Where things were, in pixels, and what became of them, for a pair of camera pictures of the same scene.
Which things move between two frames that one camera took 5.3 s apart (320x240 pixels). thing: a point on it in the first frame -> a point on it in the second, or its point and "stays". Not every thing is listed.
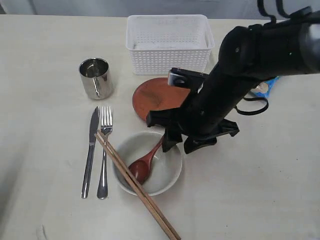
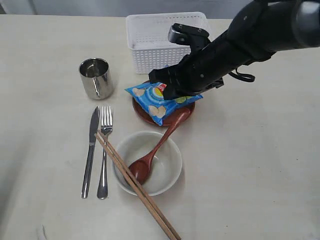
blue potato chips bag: (263, 88) -> (150, 97)
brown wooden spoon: (141, 168) stays
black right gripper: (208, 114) -> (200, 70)
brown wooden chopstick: (144, 199) stays
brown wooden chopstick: (167, 222) stays
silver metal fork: (103, 187) stays
